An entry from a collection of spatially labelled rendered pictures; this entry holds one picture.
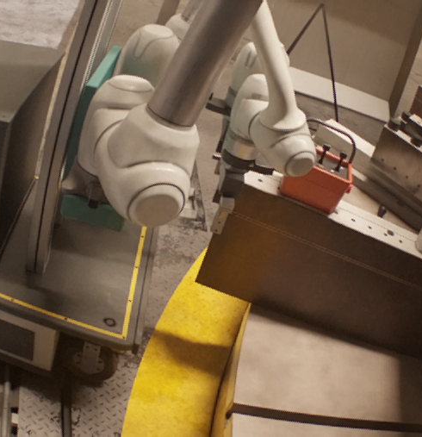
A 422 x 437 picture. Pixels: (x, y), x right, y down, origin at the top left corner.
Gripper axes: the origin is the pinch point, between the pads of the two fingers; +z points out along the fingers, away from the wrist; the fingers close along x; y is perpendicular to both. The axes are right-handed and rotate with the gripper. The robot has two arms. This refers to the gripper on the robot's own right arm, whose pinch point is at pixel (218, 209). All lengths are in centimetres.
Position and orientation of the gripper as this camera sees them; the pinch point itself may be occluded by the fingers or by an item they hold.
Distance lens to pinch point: 163.7
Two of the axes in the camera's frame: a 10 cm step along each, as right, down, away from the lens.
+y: -9.6, -2.7, -1.2
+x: -0.5, 5.4, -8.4
